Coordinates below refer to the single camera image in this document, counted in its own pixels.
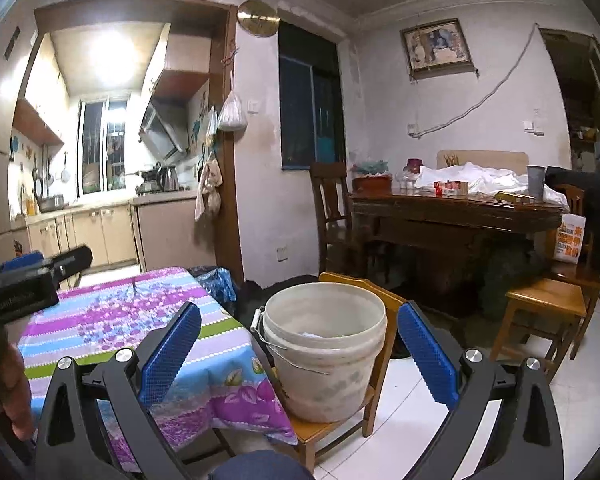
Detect white orange paper bag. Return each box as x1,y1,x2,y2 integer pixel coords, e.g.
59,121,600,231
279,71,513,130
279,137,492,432
552,214,587,265

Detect beige kitchen base cabinets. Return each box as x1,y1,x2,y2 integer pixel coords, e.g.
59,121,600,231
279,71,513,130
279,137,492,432
12,199,201,267

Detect wall cabinet beside refrigerator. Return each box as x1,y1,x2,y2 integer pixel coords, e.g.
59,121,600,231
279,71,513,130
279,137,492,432
12,35,66,146

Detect steel kettle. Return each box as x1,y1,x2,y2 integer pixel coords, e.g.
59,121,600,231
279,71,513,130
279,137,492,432
156,165,178,192

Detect white cloth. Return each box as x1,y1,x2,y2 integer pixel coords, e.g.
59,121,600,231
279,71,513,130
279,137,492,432
415,162,571,211

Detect dark wooden dining table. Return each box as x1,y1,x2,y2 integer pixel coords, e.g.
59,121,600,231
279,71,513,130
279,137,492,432
350,192,566,321

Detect black jacket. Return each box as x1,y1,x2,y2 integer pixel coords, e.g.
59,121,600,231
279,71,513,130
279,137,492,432
545,166,600,226

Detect white plastic bucket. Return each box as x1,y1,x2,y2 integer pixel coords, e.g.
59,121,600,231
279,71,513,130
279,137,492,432
252,282,388,423

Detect person's left hand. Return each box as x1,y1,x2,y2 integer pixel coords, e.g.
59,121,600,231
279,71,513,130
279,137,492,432
1,346,37,442

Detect blue trash bag bin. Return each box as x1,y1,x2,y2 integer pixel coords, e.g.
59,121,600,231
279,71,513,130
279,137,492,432
187,265,238,318

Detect kitchen window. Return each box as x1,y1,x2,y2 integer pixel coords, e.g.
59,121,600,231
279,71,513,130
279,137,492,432
77,97,128,196

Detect person's knee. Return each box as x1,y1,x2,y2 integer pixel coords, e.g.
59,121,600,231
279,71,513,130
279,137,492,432
215,450,316,480

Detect red white small box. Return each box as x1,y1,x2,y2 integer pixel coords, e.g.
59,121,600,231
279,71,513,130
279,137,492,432
432,180,470,197

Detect framed wall picture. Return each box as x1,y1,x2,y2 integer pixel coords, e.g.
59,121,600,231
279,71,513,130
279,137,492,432
400,18,476,81

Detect dark green sack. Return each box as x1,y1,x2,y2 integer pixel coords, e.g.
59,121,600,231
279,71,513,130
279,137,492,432
480,245,551,321

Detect yellow wooden chair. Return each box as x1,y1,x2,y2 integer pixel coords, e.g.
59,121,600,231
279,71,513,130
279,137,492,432
280,271,408,473
490,182,600,386

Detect kitchen ceiling light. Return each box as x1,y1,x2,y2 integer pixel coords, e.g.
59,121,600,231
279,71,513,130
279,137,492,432
87,35,141,88

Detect dark interior window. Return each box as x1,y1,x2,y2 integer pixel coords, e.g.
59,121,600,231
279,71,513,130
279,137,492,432
278,22,348,171

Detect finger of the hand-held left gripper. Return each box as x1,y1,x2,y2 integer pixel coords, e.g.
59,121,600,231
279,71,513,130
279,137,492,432
2,251,46,276
44,244,95,279

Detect steel range hood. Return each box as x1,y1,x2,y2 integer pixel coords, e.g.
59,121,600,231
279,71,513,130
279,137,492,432
139,100,188,161

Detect hanging white plastic bag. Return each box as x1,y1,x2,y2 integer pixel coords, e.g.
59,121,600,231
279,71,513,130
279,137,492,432
217,91,248,132

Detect dark wooden chair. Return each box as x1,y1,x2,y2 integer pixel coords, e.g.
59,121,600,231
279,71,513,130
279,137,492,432
309,161,376,281

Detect wall cabinet above range hood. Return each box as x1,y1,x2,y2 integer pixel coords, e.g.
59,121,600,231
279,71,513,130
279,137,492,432
152,22,213,101

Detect black floor cloth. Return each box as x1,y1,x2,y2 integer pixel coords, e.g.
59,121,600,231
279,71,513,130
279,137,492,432
240,275,331,297

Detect beige wooden board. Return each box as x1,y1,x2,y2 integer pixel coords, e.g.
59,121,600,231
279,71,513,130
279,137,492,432
437,150,528,176

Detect hanging beige cloth bags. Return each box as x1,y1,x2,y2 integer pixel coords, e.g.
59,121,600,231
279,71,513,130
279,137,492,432
195,160,223,222

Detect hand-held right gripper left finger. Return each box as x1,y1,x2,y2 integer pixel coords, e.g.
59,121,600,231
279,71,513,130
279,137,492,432
34,302,203,480

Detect round gold wall clock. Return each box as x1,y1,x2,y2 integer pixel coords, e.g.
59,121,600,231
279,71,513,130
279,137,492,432
236,0,281,37

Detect grey cup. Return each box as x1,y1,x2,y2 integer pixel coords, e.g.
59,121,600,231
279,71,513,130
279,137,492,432
526,165,547,196

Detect white wall cable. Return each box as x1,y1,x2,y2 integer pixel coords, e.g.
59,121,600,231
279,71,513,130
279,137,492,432
410,25,538,138

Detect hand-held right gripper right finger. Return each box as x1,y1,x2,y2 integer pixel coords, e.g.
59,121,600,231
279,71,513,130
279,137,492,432
396,301,566,480

